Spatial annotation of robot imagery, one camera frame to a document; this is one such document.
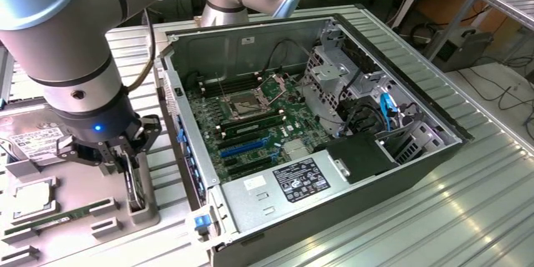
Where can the thin metal locking lever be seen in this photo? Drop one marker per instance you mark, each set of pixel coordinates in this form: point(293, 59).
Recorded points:
point(220, 85)

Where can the metal disk bay cage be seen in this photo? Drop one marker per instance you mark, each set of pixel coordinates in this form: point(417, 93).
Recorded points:
point(330, 92)

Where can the silver CPU chip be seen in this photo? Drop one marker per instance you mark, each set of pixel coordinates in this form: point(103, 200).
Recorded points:
point(34, 199)

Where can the grey power supply with label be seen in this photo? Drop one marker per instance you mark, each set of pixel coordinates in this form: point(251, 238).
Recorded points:
point(258, 195)

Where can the black expansion slot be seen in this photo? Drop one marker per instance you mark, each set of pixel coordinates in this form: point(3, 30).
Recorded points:
point(250, 164)

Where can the small silver heat sink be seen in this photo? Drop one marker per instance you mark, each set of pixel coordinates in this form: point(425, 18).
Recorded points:
point(297, 149)

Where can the black plastic shroud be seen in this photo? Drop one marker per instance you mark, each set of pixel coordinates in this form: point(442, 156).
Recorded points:
point(358, 157)

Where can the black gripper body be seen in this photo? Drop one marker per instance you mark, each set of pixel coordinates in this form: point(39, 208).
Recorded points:
point(100, 123)

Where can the blue case latch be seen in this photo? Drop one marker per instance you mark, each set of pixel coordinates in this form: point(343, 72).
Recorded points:
point(200, 220)

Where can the metal socket cover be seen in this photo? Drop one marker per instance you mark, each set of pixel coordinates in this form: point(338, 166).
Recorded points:
point(273, 88)

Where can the open black PC case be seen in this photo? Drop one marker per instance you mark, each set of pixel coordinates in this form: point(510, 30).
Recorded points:
point(375, 204)

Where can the grey parts rack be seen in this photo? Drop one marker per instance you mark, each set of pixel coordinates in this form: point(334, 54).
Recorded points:
point(83, 185)

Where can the blue expansion slot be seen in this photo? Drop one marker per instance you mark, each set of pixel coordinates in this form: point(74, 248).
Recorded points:
point(243, 149)

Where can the green motherboard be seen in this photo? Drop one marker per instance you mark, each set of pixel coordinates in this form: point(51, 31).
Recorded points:
point(267, 135)

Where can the aluminium frame table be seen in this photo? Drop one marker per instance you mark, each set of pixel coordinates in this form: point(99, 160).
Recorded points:
point(501, 7)

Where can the green RAM stick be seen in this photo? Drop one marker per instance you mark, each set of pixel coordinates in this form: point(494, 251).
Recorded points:
point(54, 218)

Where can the CPU socket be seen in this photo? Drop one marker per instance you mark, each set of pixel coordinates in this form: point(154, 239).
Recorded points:
point(242, 106)

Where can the hard disk with white label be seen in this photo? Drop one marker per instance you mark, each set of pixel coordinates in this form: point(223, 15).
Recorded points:
point(31, 135)

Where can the installed RAM stick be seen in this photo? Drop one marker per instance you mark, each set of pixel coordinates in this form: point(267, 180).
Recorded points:
point(250, 124)

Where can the grey control box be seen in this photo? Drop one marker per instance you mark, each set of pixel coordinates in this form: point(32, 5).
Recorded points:
point(461, 49)

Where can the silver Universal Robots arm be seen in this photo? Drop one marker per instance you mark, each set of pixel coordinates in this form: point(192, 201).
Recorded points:
point(63, 29)

